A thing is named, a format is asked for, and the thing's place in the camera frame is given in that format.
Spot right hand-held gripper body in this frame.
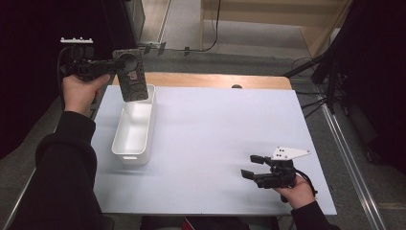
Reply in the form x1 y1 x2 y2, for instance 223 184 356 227
254 146 312 190

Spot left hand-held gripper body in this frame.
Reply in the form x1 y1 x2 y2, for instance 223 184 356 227
59 36 97 82

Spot dark metal perforated plate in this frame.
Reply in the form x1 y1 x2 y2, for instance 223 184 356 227
112 48 150 104

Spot white plastic bin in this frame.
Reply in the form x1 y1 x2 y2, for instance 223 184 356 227
111 84 158 167

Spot person's right hand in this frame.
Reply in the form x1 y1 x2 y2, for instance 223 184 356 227
273 174 317 211

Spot person's left hand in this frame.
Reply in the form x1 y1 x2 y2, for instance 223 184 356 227
61 73 111 118

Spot black cabinet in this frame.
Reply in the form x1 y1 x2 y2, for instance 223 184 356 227
101 0 147 63

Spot white board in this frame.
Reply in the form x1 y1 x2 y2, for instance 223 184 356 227
90 84 338 216

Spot black curtain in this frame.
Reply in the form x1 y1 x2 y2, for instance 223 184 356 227
334 0 406 176
0 0 76 161

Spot wooden table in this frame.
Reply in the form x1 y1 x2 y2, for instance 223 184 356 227
112 71 293 91

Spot black metal stand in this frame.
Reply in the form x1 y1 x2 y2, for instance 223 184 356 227
282 47 344 114

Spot light wooden shelf unit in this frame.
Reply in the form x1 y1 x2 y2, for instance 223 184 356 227
199 0 353 59

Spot right hand-held gripper black cable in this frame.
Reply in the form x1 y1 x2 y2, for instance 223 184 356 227
295 169 319 204

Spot black floor cables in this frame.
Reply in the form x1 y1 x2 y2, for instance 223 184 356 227
290 57 333 120

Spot hanging black cable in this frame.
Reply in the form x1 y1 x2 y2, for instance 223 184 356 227
203 0 222 53

